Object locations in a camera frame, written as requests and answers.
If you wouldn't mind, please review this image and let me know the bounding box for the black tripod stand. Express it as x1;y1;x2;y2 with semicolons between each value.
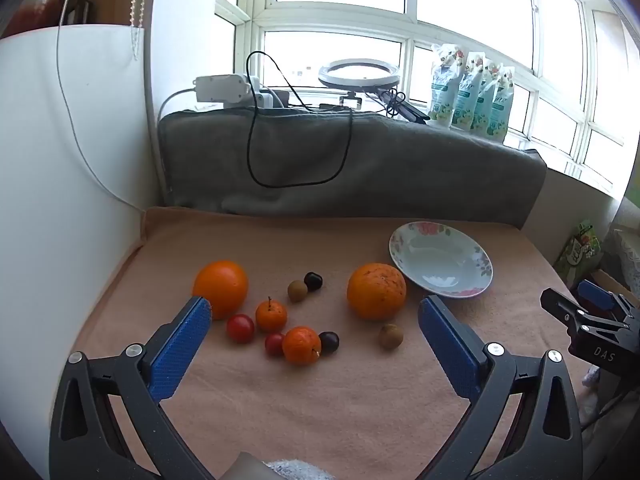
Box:
340;87;431;123

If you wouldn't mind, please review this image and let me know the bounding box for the smooth large orange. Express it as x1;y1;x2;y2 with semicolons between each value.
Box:
192;260;249;321

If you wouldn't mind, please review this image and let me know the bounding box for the green snack packet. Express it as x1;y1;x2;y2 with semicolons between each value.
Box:
555;220;603;286

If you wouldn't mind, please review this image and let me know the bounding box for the white side panel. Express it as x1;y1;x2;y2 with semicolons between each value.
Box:
0;24;166;480

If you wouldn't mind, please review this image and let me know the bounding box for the peach blanket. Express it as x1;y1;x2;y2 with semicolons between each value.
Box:
65;205;601;480

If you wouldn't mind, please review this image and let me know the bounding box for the white lace cloth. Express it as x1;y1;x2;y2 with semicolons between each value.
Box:
612;227;640;291

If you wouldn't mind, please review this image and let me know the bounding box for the floral refill pouch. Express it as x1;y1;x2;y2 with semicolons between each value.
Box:
472;58;501;138
487;66;517;143
452;51;486;131
428;44;466;128

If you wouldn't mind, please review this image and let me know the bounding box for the large cherry tomato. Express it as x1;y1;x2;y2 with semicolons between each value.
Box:
226;313;256;344

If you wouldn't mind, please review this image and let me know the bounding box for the tangerine with stem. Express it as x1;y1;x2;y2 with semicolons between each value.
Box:
255;296;289;332

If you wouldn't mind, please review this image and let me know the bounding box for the white plastic device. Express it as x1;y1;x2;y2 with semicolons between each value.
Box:
247;77;291;110

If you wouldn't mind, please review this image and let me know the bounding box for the floral white plate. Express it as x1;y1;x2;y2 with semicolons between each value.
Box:
389;221;494;299

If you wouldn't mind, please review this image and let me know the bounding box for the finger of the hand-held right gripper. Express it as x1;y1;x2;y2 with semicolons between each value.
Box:
540;288;628;337
576;280;640;327

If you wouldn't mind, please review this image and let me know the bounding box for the rough-skinned large orange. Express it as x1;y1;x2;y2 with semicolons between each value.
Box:
346;262;407;322

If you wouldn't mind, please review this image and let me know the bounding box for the thick white cable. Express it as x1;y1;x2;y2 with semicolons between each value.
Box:
156;87;198;201

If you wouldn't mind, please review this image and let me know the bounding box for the cardboard box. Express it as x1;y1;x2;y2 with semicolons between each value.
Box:
592;269;640;303

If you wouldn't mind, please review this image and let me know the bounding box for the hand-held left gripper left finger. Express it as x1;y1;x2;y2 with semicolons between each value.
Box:
48;296;216;480

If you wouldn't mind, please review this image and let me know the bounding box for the grey blanket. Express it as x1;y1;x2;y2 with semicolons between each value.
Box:
157;107;548;226

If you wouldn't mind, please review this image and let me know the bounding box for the white ring light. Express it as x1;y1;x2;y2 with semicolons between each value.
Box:
318;58;402;92

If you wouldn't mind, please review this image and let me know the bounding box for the black cable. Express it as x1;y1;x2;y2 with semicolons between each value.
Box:
245;51;355;188

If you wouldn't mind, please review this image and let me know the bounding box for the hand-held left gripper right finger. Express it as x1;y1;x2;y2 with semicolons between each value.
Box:
418;295;584;480

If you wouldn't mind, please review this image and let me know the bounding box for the thin white cable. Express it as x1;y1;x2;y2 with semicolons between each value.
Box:
55;0;146;211

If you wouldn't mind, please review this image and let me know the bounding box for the small tangerine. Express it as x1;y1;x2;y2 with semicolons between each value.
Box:
281;326;322;365

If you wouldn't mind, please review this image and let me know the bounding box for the white bead cord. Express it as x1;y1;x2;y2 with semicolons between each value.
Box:
127;0;151;61

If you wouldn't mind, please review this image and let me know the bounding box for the brown kiwi front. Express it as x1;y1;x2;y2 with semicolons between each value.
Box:
378;323;404;351

